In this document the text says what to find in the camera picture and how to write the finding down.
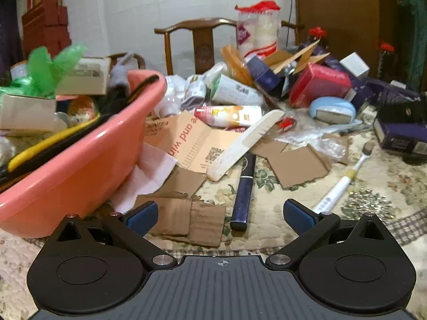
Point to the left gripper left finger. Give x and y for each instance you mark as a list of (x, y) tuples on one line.
[(128, 232)]

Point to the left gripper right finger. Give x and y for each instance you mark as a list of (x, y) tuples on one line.
[(312, 229)]

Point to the brown corrugated cardboard piece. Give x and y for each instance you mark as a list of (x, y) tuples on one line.
[(293, 167)]

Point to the white plastic comb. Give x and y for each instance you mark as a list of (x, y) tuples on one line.
[(242, 144)]

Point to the light blue oval case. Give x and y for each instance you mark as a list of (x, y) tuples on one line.
[(332, 110)]

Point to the white electric toothbrush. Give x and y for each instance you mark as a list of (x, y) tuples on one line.
[(328, 202)]

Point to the pile of silver pins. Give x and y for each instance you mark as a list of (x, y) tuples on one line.
[(365, 201)]

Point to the pink plastic basin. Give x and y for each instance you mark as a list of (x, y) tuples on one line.
[(84, 176)]

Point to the white tissue paper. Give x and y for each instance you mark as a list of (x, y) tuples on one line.
[(148, 175)]

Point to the dark blue tube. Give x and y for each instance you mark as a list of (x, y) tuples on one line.
[(241, 207)]

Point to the folded cardboard piece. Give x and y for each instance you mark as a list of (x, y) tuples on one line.
[(190, 221)]

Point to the printed brown cardboard sheet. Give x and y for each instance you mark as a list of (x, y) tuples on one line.
[(194, 144)]

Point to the small red lighter box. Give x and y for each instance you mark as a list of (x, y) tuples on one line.
[(286, 124)]

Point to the dark purple box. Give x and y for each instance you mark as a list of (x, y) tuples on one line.
[(401, 128)]

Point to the orange white squeeze tube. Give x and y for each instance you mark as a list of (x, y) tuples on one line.
[(228, 116)]

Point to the red cardboard box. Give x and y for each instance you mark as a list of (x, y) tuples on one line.
[(318, 81)]

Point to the small navy blue box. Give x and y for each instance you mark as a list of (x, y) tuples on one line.
[(264, 76)]

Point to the white box in basin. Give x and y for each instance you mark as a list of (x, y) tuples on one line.
[(89, 77)]

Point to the white printed pouch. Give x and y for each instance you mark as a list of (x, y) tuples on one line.
[(230, 91)]

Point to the small white box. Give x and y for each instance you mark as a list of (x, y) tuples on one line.
[(355, 65)]

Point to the orange noodle packet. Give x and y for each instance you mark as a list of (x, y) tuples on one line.
[(236, 65)]

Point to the tan open cardboard carton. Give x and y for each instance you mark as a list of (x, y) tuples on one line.
[(281, 59)]

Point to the straight back wooden chair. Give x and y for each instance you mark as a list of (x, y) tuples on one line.
[(202, 39)]

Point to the paper cups plastic bag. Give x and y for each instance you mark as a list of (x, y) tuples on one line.
[(258, 29)]

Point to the stack of red boxes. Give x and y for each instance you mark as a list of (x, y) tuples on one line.
[(45, 23)]

